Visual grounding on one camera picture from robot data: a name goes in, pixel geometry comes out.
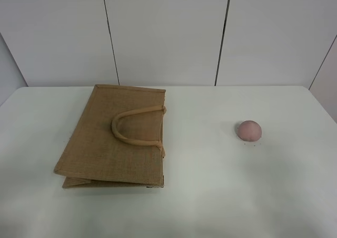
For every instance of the brown linen tote bag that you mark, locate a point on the brown linen tote bag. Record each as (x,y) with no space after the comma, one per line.
(118,140)

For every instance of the pink peach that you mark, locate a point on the pink peach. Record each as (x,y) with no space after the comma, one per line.
(249,131)

